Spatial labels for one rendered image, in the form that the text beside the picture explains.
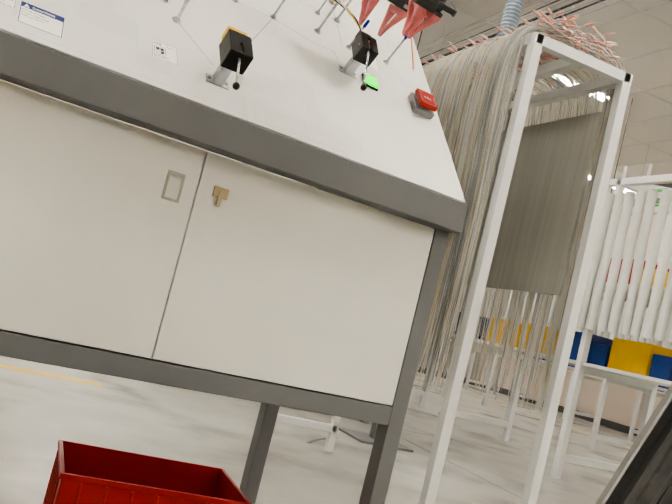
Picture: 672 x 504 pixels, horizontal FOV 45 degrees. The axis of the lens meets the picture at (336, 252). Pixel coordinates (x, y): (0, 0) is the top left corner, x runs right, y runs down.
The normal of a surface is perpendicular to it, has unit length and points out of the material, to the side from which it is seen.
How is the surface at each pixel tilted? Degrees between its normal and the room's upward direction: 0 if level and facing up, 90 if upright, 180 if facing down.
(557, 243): 90
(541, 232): 90
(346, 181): 90
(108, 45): 50
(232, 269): 90
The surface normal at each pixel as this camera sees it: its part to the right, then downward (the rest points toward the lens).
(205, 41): 0.55, -0.58
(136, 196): 0.50, 0.06
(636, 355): -0.89, -0.26
